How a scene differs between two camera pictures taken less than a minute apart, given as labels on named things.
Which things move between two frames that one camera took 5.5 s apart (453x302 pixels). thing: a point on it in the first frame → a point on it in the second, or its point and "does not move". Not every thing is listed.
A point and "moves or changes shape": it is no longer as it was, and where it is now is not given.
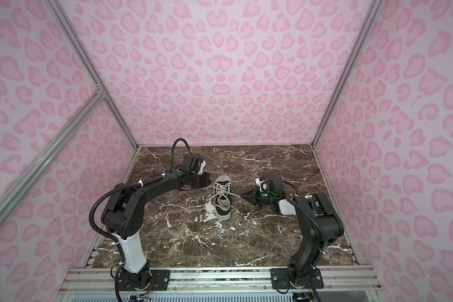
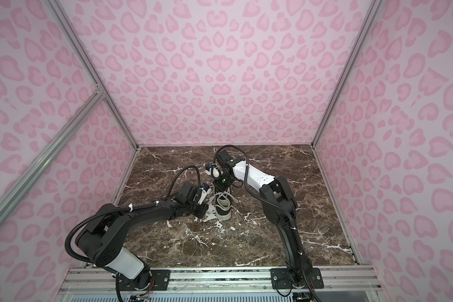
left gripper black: [206, 180] → [204, 207]
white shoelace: [222, 190] moves or changes shape
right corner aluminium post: [367, 24] does not move
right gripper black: [255, 194] → [222, 187]
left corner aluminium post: [97, 80] does not move
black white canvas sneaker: [223, 191] does not move
